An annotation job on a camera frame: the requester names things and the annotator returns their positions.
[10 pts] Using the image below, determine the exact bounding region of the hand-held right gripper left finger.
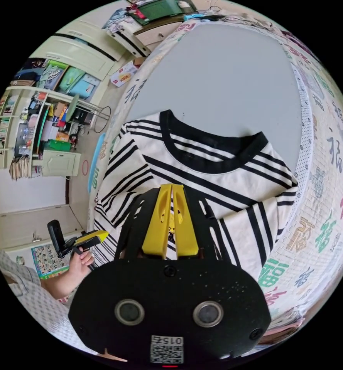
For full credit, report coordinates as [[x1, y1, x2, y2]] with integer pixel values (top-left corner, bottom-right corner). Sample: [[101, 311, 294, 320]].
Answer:
[[142, 184, 173, 258]]

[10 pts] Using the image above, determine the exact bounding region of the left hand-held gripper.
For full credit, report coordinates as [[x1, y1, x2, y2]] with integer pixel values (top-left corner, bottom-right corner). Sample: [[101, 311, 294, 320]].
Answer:
[[57, 230, 110, 272]]

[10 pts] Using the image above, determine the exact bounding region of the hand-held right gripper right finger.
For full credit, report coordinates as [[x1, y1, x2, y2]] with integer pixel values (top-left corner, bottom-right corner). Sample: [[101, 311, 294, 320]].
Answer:
[[172, 185, 200, 258]]

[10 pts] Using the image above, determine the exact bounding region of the black and white striped shirt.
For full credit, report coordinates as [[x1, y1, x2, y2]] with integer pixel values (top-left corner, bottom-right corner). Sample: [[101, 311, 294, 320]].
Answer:
[[91, 109, 299, 279]]

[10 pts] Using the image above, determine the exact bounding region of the person's left forearm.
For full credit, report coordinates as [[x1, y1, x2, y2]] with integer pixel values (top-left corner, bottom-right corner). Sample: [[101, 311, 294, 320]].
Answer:
[[40, 274, 79, 302]]

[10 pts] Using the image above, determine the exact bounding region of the person's left hand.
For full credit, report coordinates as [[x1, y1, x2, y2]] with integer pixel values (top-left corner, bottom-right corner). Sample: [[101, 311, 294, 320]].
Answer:
[[67, 250, 95, 293]]

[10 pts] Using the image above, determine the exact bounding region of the colourful chart poster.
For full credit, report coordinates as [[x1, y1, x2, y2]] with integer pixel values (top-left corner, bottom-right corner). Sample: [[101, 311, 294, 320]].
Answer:
[[31, 244, 71, 280]]

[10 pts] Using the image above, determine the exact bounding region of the person's body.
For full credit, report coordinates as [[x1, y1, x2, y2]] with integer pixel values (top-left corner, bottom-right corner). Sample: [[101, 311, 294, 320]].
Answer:
[[0, 250, 100, 355]]

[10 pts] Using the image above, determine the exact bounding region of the open shelf with books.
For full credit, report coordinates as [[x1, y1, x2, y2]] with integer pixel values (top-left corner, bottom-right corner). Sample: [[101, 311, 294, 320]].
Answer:
[[0, 86, 82, 181]]

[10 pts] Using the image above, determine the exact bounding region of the stool with green seat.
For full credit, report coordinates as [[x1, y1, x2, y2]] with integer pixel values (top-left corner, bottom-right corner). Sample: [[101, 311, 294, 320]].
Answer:
[[64, 94, 112, 134]]

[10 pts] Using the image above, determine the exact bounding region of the bed with printed sheet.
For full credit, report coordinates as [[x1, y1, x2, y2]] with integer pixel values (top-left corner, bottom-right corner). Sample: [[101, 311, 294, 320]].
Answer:
[[87, 13, 343, 345]]

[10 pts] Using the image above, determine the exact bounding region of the grey flat folding board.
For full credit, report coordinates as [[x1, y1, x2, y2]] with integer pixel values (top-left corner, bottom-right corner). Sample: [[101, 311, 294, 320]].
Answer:
[[124, 23, 304, 181]]

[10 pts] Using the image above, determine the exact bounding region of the white and red carton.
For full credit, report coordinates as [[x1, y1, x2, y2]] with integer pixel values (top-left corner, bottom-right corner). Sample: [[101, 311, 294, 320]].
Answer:
[[110, 61, 139, 88]]

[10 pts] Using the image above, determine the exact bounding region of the cream drawer cabinet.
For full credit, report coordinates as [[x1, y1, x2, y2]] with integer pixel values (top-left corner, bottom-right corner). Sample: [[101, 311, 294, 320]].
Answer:
[[107, 16, 191, 57]]

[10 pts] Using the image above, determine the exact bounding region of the pale green cupboard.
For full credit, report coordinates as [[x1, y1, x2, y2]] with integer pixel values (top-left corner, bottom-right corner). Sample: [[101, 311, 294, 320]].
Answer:
[[29, 19, 117, 82]]

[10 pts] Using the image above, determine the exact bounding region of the green plastic crate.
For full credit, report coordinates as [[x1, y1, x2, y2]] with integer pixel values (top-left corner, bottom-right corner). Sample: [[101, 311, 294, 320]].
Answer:
[[136, 0, 187, 21]]

